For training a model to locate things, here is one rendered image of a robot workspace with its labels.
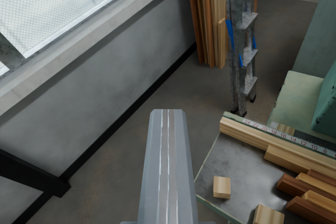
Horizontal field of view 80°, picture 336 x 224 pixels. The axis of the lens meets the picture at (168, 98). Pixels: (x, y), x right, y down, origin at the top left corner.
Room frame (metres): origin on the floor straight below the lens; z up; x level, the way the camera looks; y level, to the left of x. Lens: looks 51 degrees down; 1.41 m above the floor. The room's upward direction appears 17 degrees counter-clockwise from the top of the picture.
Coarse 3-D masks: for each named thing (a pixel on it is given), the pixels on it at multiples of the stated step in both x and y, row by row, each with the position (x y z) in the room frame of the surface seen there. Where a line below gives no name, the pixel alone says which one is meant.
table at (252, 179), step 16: (224, 144) 0.21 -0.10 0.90; (240, 144) 0.20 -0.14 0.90; (208, 160) 0.18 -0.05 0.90; (224, 160) 0.17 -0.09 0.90; (240, 160) 0.16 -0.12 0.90; (256, 160) 0.15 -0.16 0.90; (208, 176) 0.14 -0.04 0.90; (224, 176) 0.13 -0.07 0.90; (240, 176) 0.12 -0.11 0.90; (256, 176) 0.11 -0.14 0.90; (272, 176) 0.10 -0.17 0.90; (208, 192) 0.11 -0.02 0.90; (240, 192) 0.09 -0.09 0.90; (256, 192) 0.08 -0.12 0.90; (272, 192) 0.07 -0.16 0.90; (224, 208) 0.07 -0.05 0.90; (240, 208) 0.06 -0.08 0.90; (272, 208) 0.05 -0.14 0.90
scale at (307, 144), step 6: (246, 120) 0.23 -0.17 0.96; (258, 126) 0.20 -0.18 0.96; (264, 126) 0.20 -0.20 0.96; (270, 132) 0.18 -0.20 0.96; (276, 132) 0.18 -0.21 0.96; (282, 132) 0.17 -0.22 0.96; (288, 138) 0.15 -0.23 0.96; (294, 138) 0.15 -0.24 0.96; (300, 138) 0.15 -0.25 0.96; (306, 144) 0.13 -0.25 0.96; (312, 144) 0.13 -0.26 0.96; (318, 150) 0.11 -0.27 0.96; (324, 150) 0.11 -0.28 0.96; (330, 150) 0.11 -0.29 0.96
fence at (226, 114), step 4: (224, 112) 0.27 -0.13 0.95; (228, 112) 0.26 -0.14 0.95; (224, 116) 0.26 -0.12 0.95; (228, 116) 0.25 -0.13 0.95; (232, 116) 0.25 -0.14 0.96; (236, 116) 0.25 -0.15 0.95; (240, 116) 0.24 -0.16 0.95; (236, 120) 0.24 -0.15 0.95; (240, 120) 0.23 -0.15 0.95; (244, 124) 0.22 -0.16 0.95; (248, 124) 0.22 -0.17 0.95; (256, 128) 0.20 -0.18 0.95; (268, 132) 0.18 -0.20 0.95; (276, 136) 0.17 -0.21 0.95; (288, 140) 0.15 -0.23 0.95; (296, 144) 0.14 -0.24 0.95; (300, 144) 0.14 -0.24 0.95; (308, 148) 0.12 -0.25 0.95; (320, 152) 0.11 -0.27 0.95; (328, 156) 0.10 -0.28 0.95; (332, 156) 0.09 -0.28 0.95
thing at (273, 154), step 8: (272, 152) 0.14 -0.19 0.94; (280, 152) 0.14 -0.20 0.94; (288, 152) 0.13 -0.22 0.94; (272, 160) 0.13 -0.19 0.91; (280, 160) 0.12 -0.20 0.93; (288, 160) 0.12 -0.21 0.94; (296, 160) 0.11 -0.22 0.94; (304, 160) 0.11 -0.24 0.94; (288, 168) 0.11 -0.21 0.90; (296, 168) 0.10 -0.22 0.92; (304, 168) 0.09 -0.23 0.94; (312, 168) 0.09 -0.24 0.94; (320, 168) 0.08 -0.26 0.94
